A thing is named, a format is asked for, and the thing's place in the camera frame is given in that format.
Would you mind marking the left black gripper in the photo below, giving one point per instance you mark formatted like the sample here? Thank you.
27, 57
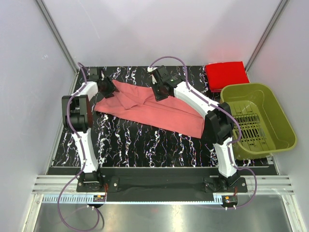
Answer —
111, 88

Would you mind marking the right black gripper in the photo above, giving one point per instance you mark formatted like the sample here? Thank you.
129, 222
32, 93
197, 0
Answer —
158, 97

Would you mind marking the pink t shirt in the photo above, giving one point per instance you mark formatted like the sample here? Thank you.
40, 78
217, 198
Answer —
138, 104

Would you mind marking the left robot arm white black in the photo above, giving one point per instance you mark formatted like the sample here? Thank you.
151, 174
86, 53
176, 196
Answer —
78, 119

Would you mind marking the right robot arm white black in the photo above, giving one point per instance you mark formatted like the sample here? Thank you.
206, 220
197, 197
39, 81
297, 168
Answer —
218, 122

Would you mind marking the black marble pattern mat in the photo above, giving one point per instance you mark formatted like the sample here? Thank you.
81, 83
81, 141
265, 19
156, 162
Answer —
122, 143

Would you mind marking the folded red t shirt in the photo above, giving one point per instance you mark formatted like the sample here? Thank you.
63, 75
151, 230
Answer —
223, 74

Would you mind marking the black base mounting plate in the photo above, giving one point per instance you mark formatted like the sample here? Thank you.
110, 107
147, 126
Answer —
208, 174

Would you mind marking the olive green plastic basket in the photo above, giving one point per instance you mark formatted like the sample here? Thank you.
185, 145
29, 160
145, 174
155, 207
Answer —
263, 125

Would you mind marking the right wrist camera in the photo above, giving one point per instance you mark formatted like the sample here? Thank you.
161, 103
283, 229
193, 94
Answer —
159, 74

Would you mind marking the left aluminium frame post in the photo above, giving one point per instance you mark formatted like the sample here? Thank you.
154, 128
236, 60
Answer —
55, 32

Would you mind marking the aluminium frame post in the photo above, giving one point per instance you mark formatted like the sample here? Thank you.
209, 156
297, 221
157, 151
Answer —
267, 32
55, 32

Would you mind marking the aluminium rail profile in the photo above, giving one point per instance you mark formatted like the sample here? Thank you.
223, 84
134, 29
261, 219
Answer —
266, 185

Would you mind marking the white slotted cable duct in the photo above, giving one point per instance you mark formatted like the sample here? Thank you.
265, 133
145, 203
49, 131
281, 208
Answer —
100, 199

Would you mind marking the right aluminium frame post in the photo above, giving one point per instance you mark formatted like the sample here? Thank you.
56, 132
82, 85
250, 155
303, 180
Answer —
267, 32

